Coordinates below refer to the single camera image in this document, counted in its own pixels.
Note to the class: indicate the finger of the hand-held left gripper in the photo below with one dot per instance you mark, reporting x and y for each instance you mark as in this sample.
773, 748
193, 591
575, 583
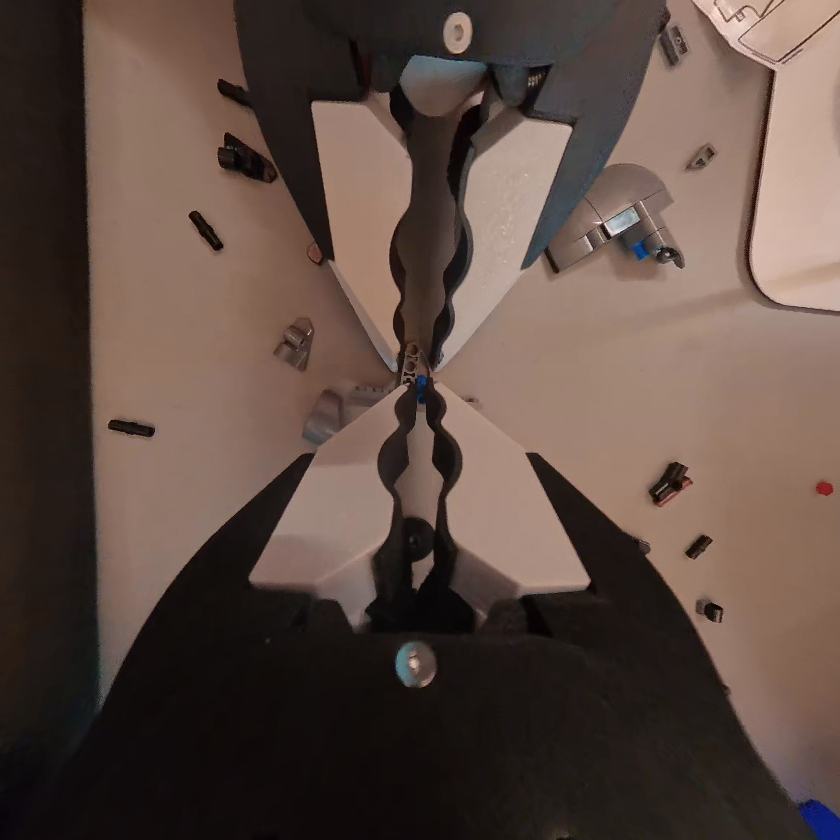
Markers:
512, 197
354, 184

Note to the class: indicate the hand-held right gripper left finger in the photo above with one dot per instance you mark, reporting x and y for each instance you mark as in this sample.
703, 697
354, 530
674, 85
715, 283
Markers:
315, 518

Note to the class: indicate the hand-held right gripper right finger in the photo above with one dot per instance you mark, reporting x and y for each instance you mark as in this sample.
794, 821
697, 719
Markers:
512, 525

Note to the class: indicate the grey curved brick assembly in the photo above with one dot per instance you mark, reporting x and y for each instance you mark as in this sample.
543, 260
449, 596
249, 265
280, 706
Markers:
610, 197

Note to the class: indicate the blue connector pin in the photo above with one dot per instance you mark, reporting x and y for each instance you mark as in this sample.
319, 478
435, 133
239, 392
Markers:
422, 384

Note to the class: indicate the dark grey triangular beam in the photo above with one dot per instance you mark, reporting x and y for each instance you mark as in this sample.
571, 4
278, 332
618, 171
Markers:
412, 361

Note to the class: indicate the brown half-round tile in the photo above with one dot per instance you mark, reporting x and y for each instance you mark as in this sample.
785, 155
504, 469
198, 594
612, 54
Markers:
315, 253

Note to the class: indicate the silver curved panel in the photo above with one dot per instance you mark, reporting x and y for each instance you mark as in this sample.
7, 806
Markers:
328, 413

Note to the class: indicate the black wedge connector piece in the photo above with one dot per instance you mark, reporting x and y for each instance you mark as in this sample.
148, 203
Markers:
246, 161

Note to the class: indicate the small dark grey plate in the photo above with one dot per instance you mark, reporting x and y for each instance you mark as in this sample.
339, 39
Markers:
674, 43

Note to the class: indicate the black connector pin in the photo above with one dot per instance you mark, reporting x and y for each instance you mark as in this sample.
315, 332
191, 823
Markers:
229, 90
131, 428
205, 229

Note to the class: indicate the black and brown connector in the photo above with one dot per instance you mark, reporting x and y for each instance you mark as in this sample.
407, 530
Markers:
669, 489

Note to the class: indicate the grey angled connector piece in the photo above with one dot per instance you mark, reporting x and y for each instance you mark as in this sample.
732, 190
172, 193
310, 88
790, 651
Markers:
295, 348

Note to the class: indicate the short black connector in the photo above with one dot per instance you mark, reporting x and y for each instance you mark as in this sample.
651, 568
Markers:
699, 547

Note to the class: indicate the black and grey connector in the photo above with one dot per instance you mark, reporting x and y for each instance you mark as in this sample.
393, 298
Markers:
710, 610

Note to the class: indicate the white sticker sheet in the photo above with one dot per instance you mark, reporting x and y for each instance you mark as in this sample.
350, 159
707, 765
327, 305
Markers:
774, 33

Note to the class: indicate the black perforated mat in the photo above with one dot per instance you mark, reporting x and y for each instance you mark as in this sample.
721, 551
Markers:
39, 328

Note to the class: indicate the small grey bracket piece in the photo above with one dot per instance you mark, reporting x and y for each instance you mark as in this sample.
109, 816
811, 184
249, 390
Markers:
702, 157

